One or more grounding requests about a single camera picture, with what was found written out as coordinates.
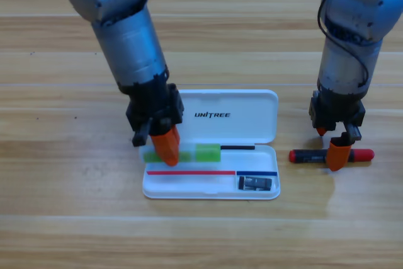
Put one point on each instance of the plain orange gripper finger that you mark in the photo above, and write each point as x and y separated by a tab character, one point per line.
339	154

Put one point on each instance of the black-tipped orange gripper finger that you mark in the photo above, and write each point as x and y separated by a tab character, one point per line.
321	131

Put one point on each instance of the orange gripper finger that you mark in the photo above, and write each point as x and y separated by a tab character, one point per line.
167	147

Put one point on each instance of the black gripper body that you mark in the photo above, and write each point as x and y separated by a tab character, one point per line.
337	108
151	105

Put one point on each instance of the red and black marker pen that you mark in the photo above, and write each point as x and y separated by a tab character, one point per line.
307	155

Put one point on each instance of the green and white highlighter pen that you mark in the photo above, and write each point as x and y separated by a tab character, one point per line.
206	153

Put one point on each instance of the white Unitree pencil case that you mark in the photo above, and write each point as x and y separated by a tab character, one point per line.
239	124

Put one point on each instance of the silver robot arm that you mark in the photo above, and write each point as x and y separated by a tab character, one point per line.
349	45
126	39

